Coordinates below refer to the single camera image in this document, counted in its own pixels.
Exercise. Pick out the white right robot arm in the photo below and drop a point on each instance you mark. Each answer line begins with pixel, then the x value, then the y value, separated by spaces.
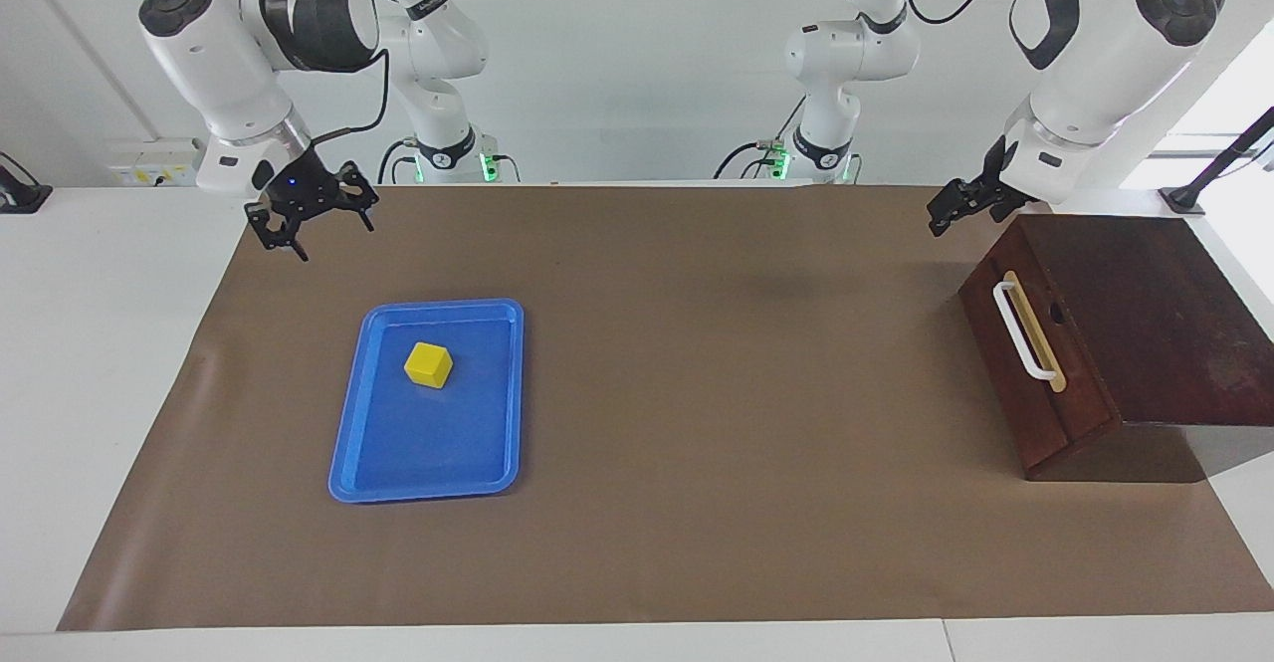
pixel 219 55

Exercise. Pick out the dark wooden drawer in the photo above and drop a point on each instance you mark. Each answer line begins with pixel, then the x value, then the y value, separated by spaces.
pixel 1080 413

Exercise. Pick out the white wall socket strip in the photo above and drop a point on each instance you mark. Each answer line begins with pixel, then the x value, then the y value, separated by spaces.
pixel 154 164

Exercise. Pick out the blue plastic tray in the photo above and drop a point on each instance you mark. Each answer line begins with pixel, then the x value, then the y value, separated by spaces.
pixel 428 443

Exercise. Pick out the black clamp mount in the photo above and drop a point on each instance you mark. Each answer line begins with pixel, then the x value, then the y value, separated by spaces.
pixel 20 194

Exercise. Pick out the yellow block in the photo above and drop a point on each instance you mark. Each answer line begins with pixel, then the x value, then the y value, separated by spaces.
pixel 429 365

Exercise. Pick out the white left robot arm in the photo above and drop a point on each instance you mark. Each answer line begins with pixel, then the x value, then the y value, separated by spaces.
pixel 1095 65

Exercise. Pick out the dark wooden cabinet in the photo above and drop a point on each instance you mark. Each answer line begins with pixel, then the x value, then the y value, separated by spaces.
pixel 1174 324

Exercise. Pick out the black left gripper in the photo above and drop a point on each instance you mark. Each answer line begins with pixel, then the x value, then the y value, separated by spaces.
pixel 1007 184

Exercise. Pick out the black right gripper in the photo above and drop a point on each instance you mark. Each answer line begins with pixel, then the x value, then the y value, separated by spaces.
pixel 299 189

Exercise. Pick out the brown table mat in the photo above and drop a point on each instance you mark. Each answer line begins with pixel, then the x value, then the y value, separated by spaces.
pixel 697 423

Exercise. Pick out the black camera stand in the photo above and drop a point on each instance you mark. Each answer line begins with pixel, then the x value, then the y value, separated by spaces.
pixel 1219 159

